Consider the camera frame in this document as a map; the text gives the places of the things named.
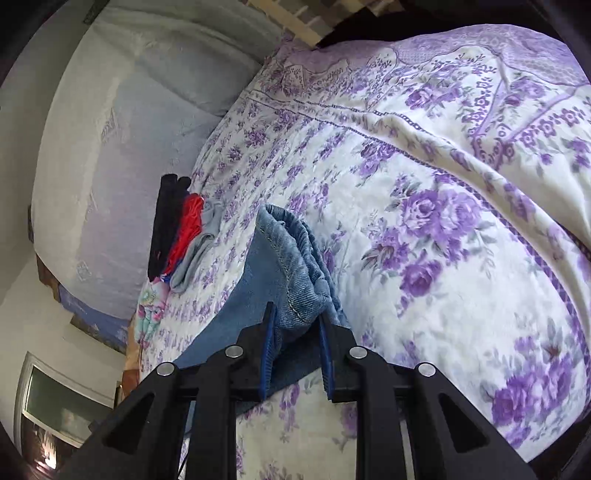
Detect blue denim jeans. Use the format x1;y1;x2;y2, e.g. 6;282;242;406
174;204;349;397

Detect brown patchwork pillow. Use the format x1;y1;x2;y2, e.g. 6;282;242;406
121;317;141;397

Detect blue patterned pillow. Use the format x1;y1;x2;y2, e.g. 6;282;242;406
58;285;129;354

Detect folded turquoise floral quilt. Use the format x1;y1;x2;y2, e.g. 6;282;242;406
134;277;169;347

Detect folded red garment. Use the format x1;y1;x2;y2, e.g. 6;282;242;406
160;193;204;277

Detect folded grey garment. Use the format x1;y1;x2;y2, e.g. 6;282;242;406
169;200;223;294

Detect folded black garment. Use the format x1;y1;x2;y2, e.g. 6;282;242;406
147;174;191;281

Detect purple floral bedspread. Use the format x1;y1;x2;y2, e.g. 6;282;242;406
140;25;590;461

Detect lavender lace headboard cover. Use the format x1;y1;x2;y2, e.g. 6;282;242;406
32;1;280;319

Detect checkered curtain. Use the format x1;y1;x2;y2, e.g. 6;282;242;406
242;0;403;46

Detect window with white frame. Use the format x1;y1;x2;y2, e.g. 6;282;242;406
13;352;115;479

